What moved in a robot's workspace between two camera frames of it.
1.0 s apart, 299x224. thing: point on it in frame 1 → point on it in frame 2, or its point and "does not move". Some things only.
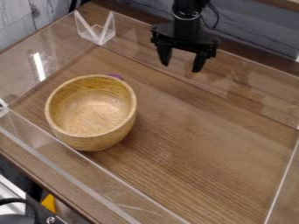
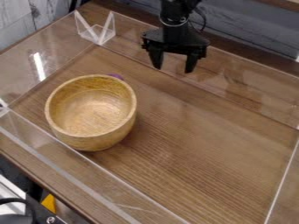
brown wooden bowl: x=90 y=110 does not move
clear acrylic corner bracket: x=97 y=33 does not move
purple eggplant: x=117 y=75 does not move
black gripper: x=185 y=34 → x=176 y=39
